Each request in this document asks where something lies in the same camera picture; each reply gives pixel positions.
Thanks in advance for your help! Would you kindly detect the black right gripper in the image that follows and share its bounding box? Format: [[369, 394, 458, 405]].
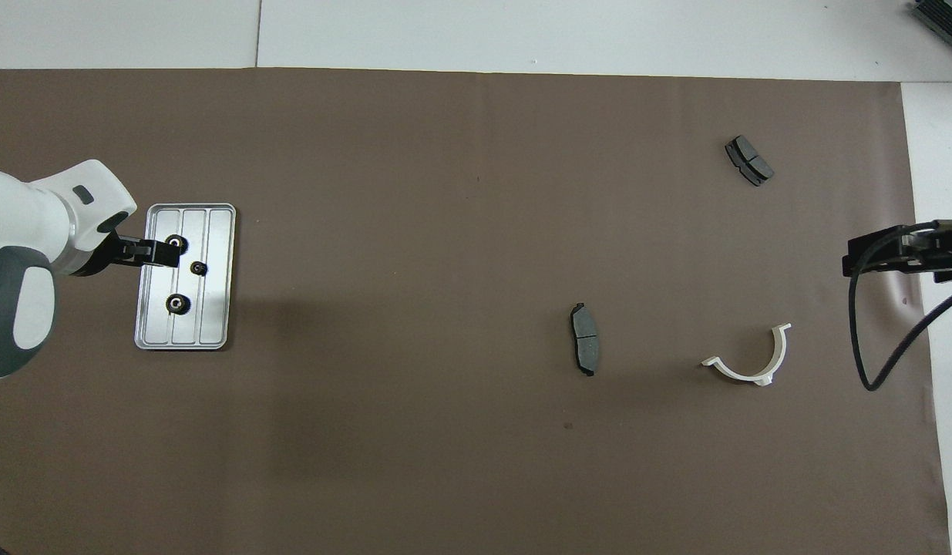
[[843, 205, 952, 284]]

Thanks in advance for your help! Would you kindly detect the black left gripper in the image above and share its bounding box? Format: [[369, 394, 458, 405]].
[[73, 231, 183, 278]]

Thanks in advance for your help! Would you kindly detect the silver ribbed metal tray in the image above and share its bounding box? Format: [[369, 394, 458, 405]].
[[134, 203, 237, 352]]

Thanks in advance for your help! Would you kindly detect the short dark grey brake pad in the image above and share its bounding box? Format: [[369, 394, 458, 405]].
[[725, 135, 775, 187]]

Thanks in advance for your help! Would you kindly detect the grey ribbed metal device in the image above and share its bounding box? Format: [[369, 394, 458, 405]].
[[911, 0, 952, 59]]

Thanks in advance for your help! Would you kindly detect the brown paper table mat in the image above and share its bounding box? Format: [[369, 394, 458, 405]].
[[0, 67, 952, 555]]

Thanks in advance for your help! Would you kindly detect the long dark grey brake pad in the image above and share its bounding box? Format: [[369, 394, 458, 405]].
[[570, 302, 601, 378]]

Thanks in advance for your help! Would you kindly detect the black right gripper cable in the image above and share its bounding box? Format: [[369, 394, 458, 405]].
[[849, 220, 952, 392]]

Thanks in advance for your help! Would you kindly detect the white plastic half-ring clamp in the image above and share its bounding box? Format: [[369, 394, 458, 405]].
[[701, 323, 792, 387]]

